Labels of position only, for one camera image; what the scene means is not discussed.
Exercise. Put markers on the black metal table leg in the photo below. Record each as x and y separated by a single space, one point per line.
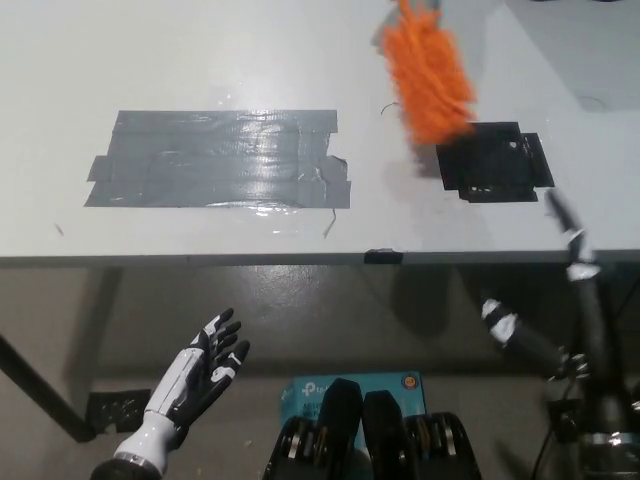
45 390

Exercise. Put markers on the grey duct tape patch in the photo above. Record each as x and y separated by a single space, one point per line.
220 160

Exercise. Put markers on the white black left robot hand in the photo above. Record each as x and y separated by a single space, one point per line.
182 380

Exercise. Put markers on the orange microfiber duster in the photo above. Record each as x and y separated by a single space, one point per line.
432 75

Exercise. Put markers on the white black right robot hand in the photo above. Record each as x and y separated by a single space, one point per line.
592 310

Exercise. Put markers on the black tape square patch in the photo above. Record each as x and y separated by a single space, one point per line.
492 167

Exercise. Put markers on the teal cardboard router box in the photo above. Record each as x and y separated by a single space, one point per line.
387 384

